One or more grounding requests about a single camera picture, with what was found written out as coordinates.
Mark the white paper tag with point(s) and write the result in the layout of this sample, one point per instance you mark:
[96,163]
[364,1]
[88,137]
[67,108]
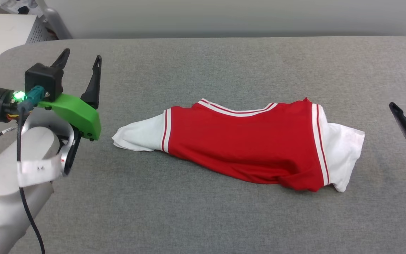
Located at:
[37,171]

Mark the red and white shirt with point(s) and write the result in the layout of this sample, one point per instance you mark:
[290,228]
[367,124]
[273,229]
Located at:
[241,141]

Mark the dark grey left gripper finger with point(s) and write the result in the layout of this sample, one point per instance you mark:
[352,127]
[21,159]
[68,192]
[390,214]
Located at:
[93,88]
[62,60]

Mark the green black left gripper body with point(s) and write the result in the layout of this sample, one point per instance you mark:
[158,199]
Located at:
[76,113]

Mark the grey fabric sofa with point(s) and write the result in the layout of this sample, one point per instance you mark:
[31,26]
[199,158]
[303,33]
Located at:
[224,218]

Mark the white partition panel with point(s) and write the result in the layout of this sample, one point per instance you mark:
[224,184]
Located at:
[224,17]

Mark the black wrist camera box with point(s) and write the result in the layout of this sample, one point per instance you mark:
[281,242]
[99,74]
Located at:
[44,77]

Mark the white power strip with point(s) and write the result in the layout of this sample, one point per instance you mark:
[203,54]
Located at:
[19,5]

